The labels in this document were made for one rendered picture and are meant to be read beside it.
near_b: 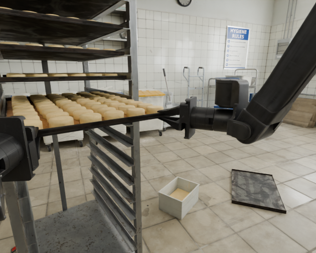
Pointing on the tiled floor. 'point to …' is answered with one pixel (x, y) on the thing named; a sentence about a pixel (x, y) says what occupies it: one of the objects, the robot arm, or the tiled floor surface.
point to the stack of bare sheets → (256, 191)
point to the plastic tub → (178, 197)
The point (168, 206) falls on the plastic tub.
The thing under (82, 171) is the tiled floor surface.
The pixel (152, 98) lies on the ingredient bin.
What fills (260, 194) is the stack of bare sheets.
